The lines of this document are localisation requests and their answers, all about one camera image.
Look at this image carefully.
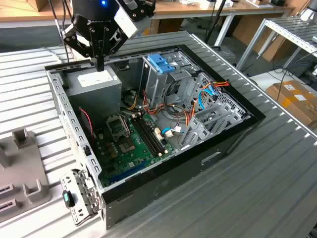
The perforated metal disk bay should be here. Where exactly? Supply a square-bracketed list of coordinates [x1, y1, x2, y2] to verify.
[178, 73, 251, 151]

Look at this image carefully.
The black PC case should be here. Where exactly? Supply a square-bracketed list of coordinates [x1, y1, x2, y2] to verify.
[44, 44, 267, 230]

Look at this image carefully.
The blue expansion slot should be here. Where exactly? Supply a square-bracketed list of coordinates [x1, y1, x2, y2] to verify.
[108, 160, 147, 183]

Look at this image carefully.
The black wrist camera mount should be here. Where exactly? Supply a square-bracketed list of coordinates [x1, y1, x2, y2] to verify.
[118, 0, 157, 22]

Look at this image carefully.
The yellow orange wire bundle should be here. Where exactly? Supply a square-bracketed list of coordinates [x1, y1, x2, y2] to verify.
[122, 90, 138, 111]

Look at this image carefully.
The black tripod leg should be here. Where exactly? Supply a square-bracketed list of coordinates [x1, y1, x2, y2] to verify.
[205, 0, 227, 48]

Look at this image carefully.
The grey metal drive cage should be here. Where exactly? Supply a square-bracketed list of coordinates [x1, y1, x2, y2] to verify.
[138, 48, 199, 107]

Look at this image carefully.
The metal socket cover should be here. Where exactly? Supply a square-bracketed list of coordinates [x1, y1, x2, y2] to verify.
[106, 114, 131, 139]

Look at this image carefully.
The red black fan wire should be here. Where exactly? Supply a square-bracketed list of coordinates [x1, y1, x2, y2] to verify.
[78, 106, 97, 139]

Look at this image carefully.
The metal frame slat table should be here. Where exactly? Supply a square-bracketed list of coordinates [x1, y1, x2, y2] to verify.
[236, 16, 317, 72]

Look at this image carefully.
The green motherboard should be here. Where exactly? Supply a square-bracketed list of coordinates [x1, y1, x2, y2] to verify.
[93, 113, 178, 188]

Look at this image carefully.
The black latch with teal button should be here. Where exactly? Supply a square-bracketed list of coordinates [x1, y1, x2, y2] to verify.
[61, 190, 76, 208]

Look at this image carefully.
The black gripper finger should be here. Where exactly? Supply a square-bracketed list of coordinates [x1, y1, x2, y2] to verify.
[101, 27, 129, 72]
[61, 26, 102, 72]

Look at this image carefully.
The cardboard box with labels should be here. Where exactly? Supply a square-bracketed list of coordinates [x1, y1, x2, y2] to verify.
[265, 79, 317, 129]

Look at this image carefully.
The CPU socket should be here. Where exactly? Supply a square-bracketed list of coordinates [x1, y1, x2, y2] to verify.
[118, 137, 136, 154]

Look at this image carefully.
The orange black wire bundle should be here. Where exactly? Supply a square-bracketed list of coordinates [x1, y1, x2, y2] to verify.
[142, 89, 196, 127]

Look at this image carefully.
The blue data wire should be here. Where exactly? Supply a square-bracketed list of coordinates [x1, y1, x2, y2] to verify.
[197, 83, 218, 111]

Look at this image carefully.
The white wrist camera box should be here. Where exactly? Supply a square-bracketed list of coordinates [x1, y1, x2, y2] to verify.
[113, 4, 139, 38]

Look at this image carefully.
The blue wire with white plug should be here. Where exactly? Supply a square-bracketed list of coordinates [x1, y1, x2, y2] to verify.
[162, 126, 185, 137]

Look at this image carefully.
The brown wooden box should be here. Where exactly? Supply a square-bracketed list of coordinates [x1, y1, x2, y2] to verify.
[26, 0, 50, 12]

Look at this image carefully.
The black case fan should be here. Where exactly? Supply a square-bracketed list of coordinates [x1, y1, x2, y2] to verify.
[79, 108, 97, 149]

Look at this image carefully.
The brown cardboard box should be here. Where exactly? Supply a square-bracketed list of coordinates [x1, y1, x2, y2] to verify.
[148, 17, 185, 35]
[232, 14, 298, 62]

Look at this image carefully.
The metal slot cover bracket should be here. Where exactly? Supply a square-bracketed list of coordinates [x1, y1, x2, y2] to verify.
[59, 168, 104, 227]

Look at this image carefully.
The grey parts rack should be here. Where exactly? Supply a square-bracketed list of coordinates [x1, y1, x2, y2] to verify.
[0, 127, 53, 224]

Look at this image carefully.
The orange red power wire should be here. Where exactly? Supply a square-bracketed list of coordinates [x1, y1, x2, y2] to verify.
[212, 78, 231, 89]

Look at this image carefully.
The black RAM slot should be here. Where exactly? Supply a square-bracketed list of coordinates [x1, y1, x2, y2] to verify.
[130, 118, 159, 157]
[137, 116, 166, 154]

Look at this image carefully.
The grey power supply unit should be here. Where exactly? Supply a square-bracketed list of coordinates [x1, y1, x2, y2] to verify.
[63, 64, 122, 127]

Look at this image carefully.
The blue plastic bay latch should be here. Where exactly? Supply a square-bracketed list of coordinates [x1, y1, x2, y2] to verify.
[147, 54, 178, 74]

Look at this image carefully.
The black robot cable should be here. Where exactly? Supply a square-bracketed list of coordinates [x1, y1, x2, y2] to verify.
[54, 0, 75, 62]

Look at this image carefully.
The wooden desk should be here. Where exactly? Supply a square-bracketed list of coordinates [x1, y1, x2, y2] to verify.
[0, 0, 297, 48]

